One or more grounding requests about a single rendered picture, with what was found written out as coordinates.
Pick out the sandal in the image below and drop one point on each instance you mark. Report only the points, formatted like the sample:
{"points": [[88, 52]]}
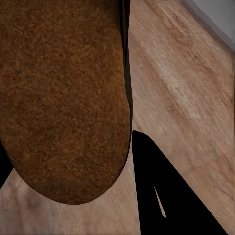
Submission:
{"points": [[66, 104]]}

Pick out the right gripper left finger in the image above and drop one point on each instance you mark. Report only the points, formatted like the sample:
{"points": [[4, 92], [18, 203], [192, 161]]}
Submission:
{"points": [[5, 165]]}

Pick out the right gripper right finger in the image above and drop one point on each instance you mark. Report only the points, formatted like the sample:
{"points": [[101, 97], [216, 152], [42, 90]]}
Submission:
{"points": [[185, 212]]}

